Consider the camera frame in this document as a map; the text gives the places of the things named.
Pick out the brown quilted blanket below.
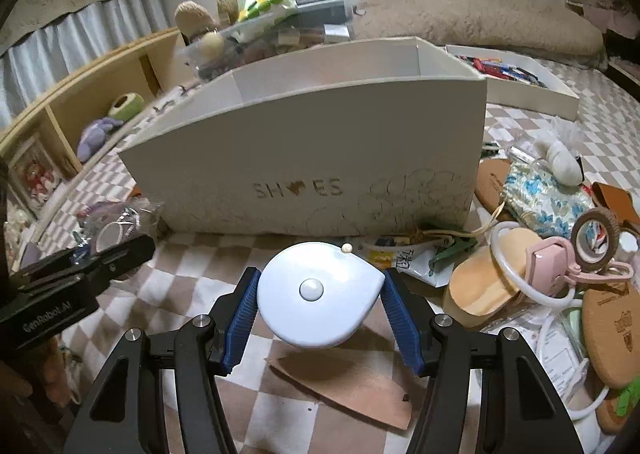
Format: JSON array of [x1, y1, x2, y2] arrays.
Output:
[[354, 0, 608, 70]]

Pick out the brown tape roll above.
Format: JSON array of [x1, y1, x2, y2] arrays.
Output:
[[570, 207, 620, 272]]

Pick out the avocado plush toy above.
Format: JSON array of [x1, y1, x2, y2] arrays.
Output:
[[107, 92, 145, 122]]

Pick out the pink folding scissors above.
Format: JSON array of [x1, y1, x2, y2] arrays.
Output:
[[525, 237, 634, 296]]

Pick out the white ring cable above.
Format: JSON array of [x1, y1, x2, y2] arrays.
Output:
[[489, 220, 576, 309]]

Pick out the yellow wooden ball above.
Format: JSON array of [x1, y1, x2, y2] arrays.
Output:
[[196, 32, 224, 61]]

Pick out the purple plush toy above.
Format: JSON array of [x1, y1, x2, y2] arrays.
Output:
[[76, 117, 124, 164]]

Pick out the round cork coaster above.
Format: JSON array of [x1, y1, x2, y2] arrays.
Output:
[[582, 283, 639, 389]]

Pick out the white shoes cardboard box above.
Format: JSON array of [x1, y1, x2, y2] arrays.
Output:
[[119, 38, 487, 237]]

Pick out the blue floral fabric pouch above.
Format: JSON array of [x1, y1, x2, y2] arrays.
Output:
[[500, 162, 594, 238]]

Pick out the white round tape measure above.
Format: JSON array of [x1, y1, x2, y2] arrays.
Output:
[[257, 242, 385, 349]]

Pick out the grey window curtain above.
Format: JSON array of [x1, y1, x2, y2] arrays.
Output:
[[1, 0, 171, 128]]

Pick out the wooden bed shelf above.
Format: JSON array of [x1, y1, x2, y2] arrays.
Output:
[[0, 27, 184, 175]]

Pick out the clear plastic storage bin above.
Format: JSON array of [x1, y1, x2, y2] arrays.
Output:
[[176, 0, 359, 81]]

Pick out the wooden block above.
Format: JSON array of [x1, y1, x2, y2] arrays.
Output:
[[442, 228, 541, 328]]

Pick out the white shallow tray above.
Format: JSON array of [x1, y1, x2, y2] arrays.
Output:
[[445, 44, 578, 122]]

